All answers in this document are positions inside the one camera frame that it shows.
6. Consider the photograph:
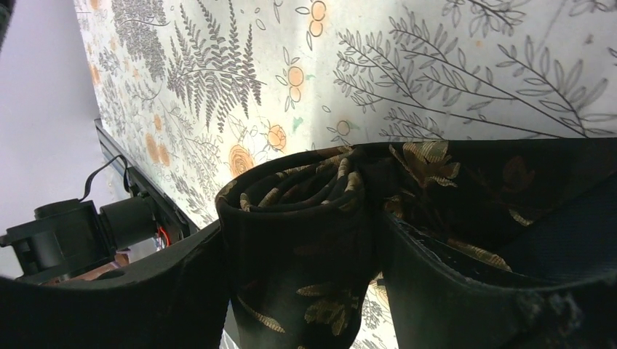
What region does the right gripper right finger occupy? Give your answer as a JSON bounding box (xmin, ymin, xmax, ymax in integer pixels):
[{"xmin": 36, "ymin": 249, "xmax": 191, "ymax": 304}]
[{"xmin": 378, "ymin": 213, "xmax": 616, "ymax": 348}]

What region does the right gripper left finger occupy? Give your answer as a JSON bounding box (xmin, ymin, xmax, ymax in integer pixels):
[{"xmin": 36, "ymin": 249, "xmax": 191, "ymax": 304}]
[{"xmin": 1, "ymin": 223, "xmax": 229, "ymax": 348}]

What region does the dark floral necktie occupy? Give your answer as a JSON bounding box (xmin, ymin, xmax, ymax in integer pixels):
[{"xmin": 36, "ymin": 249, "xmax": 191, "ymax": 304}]
[{"xmin": 216, "ymin": 138, "xmax": 616, "ymax": 348}]

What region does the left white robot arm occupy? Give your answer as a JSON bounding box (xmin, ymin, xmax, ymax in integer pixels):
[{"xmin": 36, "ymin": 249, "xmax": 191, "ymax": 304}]
[{"xmin": 1, "ymin": 196, "xmax": 157, "ymax": 284}]

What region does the floral table mat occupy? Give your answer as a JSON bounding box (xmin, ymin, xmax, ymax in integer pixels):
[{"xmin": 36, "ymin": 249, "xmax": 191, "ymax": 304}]
[{"xmin": 73, "ymin": 1, "xmax": 616, "ymax": 348}]

